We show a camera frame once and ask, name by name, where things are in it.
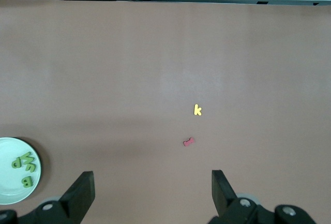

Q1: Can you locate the green foam letter B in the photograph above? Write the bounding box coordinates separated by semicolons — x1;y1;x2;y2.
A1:
20;175;34;189

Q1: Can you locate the green foam letter u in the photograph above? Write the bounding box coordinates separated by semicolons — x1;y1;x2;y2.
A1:
24;162;37;174

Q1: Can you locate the green plate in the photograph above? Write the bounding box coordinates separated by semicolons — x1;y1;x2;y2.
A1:
0;137;42;205

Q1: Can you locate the green foam letter N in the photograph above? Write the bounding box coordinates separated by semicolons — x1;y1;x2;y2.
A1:
22;151;35;163

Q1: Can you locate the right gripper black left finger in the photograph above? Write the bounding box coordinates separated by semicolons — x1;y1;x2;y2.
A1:
33;171;94;224

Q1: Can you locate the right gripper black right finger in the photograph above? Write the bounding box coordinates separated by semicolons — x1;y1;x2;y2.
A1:
209;169;261;224

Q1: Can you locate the green foam letter p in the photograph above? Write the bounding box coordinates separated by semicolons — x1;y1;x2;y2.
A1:
11;158;25;169

